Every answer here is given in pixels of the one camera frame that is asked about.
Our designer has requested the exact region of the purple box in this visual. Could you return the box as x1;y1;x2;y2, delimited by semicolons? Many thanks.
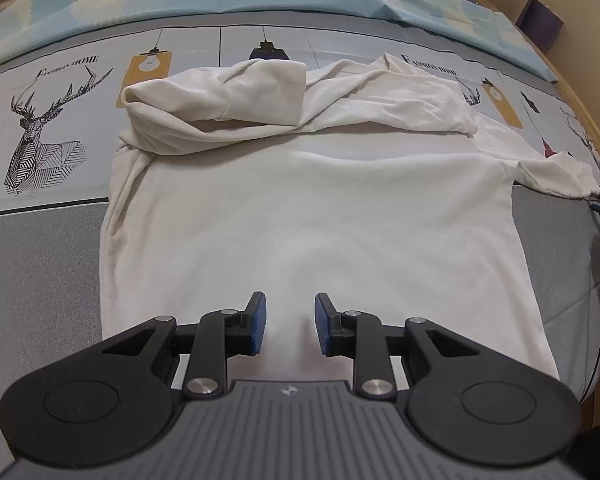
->
516;0;565;54

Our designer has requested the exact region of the deer print bed sheet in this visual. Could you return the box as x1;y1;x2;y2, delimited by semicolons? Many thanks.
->
0;6;600;461

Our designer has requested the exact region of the white long-sleeve shirt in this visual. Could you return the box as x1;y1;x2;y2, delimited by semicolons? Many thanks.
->
99;53;600;380

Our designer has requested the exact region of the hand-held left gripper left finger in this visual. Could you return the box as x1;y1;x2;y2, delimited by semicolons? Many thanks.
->
100;291;268;402

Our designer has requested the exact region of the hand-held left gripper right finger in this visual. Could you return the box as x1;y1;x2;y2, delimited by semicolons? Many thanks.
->
314;292;482;402

